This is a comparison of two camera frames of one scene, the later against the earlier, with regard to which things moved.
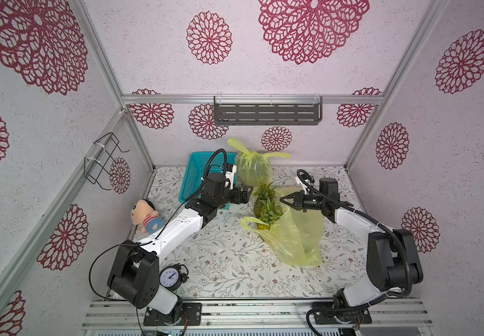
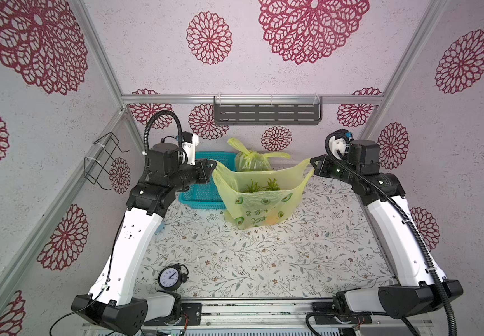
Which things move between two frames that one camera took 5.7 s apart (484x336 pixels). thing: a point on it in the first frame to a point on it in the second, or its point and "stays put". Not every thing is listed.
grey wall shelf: x=268 y=110 stays put
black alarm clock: x=171 y=277 stays put
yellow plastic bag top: x=252 y=168 stays put
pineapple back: x=268 y=212 to x=272 y=186
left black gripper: x=238 y=199 to x=203 y=174
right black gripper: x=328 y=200 to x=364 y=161
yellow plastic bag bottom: x=297 y=237 to x=250 y=210
